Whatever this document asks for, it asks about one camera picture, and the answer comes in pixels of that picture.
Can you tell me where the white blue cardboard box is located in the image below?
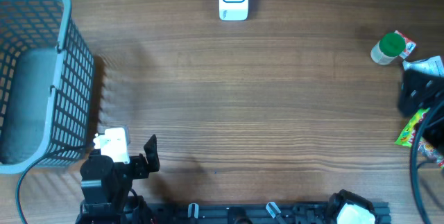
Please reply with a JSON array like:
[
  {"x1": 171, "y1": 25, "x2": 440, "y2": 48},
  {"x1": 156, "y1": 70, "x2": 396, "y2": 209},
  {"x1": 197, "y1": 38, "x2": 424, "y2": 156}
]
[{"x1": 402, "y1": 55, "x2": 444, "y2": 78}]

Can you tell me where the green lid white jar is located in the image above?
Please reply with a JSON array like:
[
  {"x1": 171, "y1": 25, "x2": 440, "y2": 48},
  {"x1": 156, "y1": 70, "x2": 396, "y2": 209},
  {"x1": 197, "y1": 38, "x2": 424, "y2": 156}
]
[{"x1": 370, "y1": 33, "x2": 406, "y2": 65}]

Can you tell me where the Haribo gummy candy bag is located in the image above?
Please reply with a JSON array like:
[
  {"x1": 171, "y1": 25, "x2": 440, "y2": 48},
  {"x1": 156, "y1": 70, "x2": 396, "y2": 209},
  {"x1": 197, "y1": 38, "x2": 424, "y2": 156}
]
[{"x1": 395, "y1": 108, "x2": 443, "y2": 169}]

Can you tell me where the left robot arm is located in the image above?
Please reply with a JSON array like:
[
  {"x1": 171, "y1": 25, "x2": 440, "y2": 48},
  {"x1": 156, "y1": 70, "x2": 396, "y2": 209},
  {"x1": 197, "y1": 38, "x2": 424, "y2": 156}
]
[{"x1": 76, "y1": 135, "x2": 160, "y2": 224}]

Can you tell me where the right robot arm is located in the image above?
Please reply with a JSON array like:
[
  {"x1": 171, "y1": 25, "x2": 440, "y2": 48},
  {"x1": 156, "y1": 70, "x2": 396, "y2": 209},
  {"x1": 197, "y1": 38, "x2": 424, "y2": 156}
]
[{"x1": 325, "y1": 70, "x2": 443, "y2": 223}]

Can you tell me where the grey plastic shopping basket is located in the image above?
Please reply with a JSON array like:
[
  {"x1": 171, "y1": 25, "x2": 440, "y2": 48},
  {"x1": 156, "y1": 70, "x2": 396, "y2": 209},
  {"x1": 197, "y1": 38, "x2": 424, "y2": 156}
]
[{"x1": 1, "y1": 0, "x2": 95, "y2": 174}]

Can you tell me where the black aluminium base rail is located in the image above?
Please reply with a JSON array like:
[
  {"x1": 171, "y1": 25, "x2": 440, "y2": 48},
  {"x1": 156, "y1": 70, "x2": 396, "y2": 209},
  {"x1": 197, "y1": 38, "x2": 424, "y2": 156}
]
[{"x1": 145, "y1": 201, "x2": 391, "y2": 224}]

